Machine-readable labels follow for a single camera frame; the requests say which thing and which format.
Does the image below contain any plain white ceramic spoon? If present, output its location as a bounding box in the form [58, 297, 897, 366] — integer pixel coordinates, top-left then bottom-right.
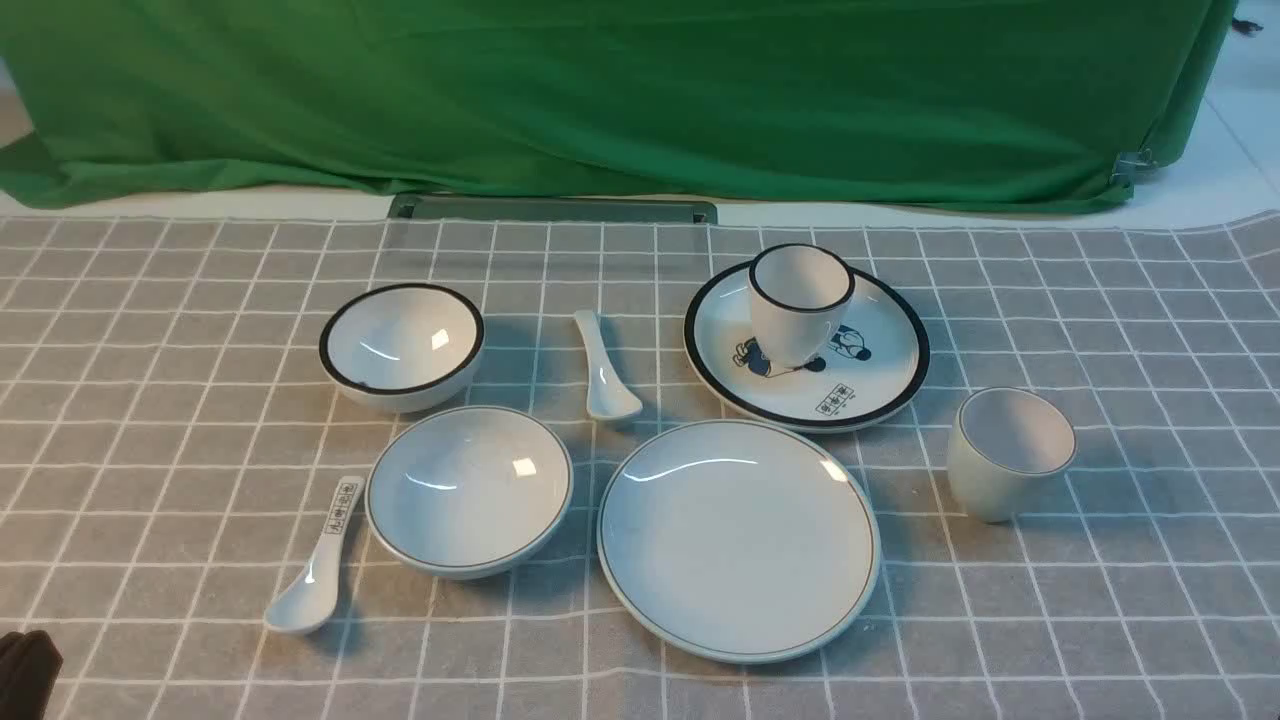
[573, 309, 643, 421]

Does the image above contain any grey-rimmed white cup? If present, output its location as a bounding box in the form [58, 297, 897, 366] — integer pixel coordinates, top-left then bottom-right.
[946, 387, 1078, 524]

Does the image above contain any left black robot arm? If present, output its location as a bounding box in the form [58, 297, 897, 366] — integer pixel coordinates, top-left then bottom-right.
[1, 629, 63, 719]

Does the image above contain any black-rimmed white cup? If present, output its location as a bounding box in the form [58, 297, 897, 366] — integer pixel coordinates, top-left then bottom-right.
[748, 243, 856, 372]

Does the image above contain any grey-rimmed white plate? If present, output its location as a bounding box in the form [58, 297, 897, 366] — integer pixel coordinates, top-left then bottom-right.
[596, 419, 884, 665]

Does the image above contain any black-rimmed cartoon plate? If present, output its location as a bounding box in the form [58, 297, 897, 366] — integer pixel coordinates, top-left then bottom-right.
[684, 263, 931, 434]

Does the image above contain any black-rimmed white bowl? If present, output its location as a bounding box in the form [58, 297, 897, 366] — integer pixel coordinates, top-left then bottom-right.
[317, 282, 486, 414]

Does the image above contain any white spoon with black print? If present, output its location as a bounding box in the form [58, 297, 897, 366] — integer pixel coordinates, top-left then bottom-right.
[262, 477, 366, 635]

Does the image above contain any metal clip on backdrop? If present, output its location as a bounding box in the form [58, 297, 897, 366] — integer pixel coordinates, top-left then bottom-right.
[1110, 149, 1161, 187]

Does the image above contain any green backdrop cloth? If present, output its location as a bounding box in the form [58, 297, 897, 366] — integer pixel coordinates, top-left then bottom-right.
[3, 1, 1236, 214]

